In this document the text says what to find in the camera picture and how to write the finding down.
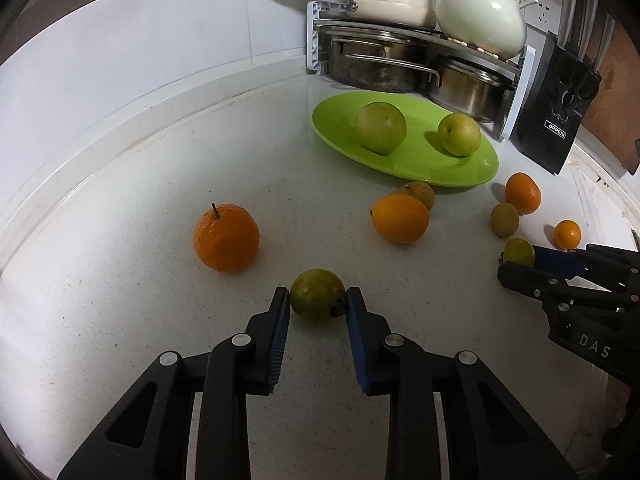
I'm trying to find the wide steel pot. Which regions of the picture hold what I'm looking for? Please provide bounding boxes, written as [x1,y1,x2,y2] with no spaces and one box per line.
[325,30,442,94]

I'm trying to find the small olive fruit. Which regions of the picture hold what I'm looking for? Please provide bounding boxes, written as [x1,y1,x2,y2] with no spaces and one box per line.
[490,202,521,238]

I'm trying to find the beaded trivet mat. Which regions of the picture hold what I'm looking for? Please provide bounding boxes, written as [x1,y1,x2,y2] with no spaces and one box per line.
[447,35,507,59]

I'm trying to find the brown wooden panel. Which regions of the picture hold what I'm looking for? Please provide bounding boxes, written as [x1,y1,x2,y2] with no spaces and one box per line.
[594,19,640,177]

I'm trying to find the small green fruit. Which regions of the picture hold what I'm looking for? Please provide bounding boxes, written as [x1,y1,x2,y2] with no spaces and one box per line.
[500,238,536,267]

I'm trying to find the brown round fruit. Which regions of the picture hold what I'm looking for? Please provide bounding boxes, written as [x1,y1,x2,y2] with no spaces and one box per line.
[398,181,436,211]

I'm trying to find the grey and white pot rack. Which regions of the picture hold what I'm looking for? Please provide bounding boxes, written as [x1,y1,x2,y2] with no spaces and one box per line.
[306,1,538,141]

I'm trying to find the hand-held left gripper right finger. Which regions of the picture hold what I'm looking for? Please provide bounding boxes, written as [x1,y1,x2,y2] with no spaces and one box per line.
[345,287,581,480]

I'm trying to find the silver handled knife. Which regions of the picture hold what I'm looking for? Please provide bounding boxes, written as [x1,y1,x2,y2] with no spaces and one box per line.
[596,7,617,68]
[562,0,582,50]

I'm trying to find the white wall socket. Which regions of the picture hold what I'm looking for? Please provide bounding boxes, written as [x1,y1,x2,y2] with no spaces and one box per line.
[538,0,563,28]

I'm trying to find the black kitchen scissors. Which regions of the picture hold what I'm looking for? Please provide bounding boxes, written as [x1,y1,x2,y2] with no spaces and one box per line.
[554,71,590,122]

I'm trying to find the black knife block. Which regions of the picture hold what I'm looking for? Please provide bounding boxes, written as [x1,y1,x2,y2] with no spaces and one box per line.
[514,31,602,176]

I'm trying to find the white ceramic pot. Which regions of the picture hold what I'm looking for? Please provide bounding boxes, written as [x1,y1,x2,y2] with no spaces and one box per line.
[435,0,540,59]

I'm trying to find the round green fruit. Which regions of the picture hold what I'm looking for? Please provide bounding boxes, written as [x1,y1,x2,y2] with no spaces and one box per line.
[290,268,347,325]

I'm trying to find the large green fruit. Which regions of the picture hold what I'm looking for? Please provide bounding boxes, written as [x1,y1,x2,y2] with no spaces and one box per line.
[355,102,407,155]

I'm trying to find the green oval plate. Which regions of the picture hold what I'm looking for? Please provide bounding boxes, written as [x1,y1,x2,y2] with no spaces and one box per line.
[311,91,500,188]

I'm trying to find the large rough orange with stem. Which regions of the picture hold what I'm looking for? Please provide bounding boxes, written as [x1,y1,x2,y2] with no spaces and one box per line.
[193,202,261,274]

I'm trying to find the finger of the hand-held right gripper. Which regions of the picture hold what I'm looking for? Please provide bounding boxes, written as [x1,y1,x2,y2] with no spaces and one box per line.
[531,243,640,292]
[497,261,640,313]

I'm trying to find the smooth orange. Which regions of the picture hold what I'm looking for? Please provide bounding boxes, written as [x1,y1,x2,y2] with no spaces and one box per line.
[370,194,431,245]

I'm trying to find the medium tangerine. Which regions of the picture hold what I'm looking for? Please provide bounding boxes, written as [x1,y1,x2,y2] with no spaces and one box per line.
[504,172,542,216]

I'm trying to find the medium green fruit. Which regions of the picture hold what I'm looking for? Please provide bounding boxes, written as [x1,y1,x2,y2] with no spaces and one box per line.
[437,113,482,157]

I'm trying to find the small tangerine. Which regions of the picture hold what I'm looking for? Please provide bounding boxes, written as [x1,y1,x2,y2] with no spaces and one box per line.
[554,219,583,250]

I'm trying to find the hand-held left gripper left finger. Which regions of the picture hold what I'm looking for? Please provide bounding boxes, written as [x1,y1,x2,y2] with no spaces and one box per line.
[56,286,292,480]

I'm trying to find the small steel pot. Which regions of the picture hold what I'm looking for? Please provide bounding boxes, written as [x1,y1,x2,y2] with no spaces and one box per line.
[425,55,516,122]

